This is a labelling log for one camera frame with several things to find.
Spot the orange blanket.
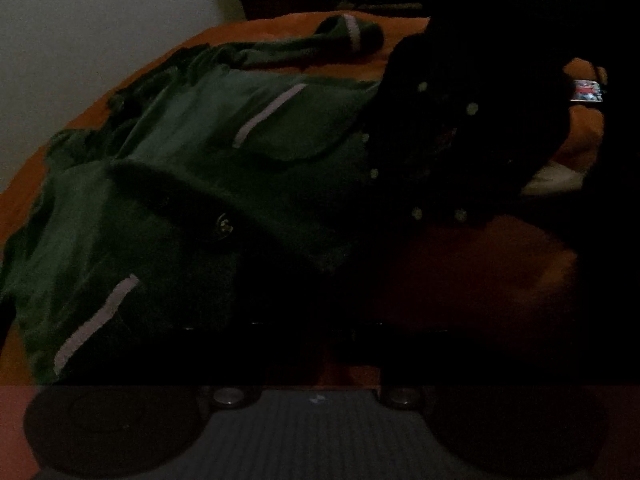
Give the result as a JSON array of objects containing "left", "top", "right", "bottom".
[{"left": 0, "top": 10, "right": 608, "bottom": 386}]

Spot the dark green jacket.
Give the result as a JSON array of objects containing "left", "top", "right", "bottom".
[{"left": 0, "top": 12, "right": 401, "bottom": 386}]

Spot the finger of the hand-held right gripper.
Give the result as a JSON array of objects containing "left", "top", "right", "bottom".
[
  {"left": 361, "top": 20, "right": 486, "bottom": 156},
  {"left": 370, "top": 151, "right": 491, "bottom": 226}
]

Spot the phone with lit screen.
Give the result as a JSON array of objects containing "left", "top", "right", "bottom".
[{"left": 570, "top": 79, "right": 605, "bottom": 105}]

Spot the white cloth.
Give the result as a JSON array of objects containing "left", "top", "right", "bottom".
[{"left": 520, "top": 162, "right": 588, "bottom": 197}]

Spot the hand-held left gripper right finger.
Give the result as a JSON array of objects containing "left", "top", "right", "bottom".
[{"left": 350, "top": 322, "right": 466, "bottom": 408}]

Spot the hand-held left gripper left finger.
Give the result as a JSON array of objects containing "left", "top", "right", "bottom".
[{"left": 180, "top": 322, "right": 326, "bottom": 408}]

